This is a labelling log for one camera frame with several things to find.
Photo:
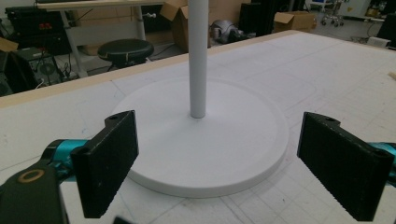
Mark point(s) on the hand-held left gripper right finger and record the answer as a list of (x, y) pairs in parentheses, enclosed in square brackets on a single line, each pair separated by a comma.
[(342, 165)]

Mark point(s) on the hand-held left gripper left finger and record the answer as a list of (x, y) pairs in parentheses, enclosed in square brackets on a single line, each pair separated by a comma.
[(106, 161)]

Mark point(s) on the white round-base pole stand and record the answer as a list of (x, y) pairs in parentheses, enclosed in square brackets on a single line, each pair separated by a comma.
[(205, 146)]

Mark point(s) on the black round stool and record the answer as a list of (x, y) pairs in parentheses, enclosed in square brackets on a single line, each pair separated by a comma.
[(125, 51)]

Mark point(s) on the black computer tower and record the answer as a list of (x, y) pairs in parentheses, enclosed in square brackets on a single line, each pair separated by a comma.
[(32, 70)]

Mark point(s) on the white desk with metal legs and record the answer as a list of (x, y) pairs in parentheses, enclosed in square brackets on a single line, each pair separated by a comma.
[(102, 18)]

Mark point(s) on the wheeled metal cart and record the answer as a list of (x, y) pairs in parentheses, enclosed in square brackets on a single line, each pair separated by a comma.
[(332, 15)]

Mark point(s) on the black equipment case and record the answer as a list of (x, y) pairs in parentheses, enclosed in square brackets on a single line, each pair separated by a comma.
[(37, 28)]

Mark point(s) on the small cardboard box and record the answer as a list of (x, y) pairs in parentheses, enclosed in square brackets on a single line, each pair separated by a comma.
[(294, 20)]

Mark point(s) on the open cardboard box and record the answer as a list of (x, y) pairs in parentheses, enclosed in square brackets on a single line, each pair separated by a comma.
[(179, 21)]

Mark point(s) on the black cabinet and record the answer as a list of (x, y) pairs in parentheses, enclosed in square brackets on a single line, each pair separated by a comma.
[(257, 17)]

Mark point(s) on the grey helmet-like object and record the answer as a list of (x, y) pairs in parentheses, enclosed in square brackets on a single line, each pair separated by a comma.
[(224, 30)]

